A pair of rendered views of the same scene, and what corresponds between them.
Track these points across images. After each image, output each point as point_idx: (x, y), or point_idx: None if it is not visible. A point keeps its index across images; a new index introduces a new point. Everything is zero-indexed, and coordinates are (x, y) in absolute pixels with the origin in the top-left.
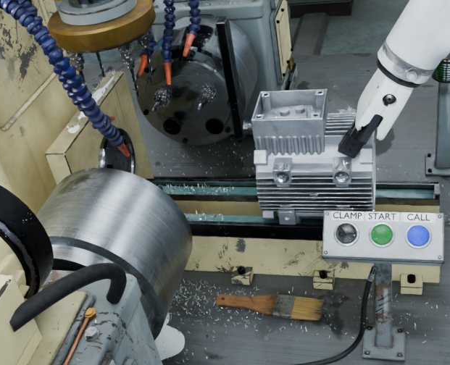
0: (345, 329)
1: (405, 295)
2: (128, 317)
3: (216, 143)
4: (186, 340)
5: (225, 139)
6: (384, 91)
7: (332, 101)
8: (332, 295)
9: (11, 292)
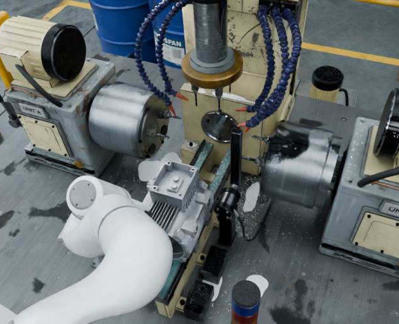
0: None
1: None
2: (60, 114)
3: (317, 210)
4: (145, 182)
5: (322, 216)
6: None
7: (366, 303)
8: None
9: (17, 60)
